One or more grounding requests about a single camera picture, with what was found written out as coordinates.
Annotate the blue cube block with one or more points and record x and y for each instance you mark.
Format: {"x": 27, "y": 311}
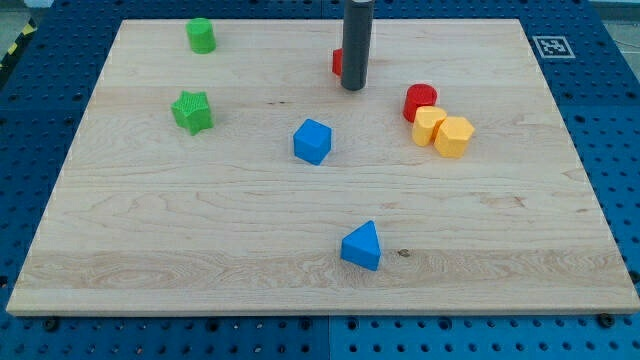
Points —
{"x": 312, "y": 141}

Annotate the blue triangle block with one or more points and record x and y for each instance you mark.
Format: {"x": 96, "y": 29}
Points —
{"x": 361, "y": 247}

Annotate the yellow heart block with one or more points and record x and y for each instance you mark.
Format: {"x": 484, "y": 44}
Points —
{"x": 426, "y": 123}

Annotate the red block behind rod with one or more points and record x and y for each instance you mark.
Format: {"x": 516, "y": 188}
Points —
{"x": 337, "y": 61}

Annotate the red cylinder block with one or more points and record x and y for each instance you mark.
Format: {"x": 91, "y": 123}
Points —
{"x": 418, "y": 95}

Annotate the yellow pentagon block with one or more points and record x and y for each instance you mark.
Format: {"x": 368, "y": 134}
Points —
{"x": 453, "y": 136}

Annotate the green star block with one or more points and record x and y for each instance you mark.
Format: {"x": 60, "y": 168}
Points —
{"x": 192, "y": 112}

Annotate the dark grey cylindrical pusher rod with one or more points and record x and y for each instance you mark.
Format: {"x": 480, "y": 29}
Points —
{"x": 357, "y": 27}

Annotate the light wooden board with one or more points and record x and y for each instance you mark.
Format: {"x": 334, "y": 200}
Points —
{"x": 147, "y": 220}

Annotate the green cylinder block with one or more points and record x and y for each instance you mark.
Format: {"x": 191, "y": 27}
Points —
{"x": 201, "y": 35}

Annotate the white fiducial marker tag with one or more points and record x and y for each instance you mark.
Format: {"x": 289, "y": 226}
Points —
{"x": 553, "y": 47}

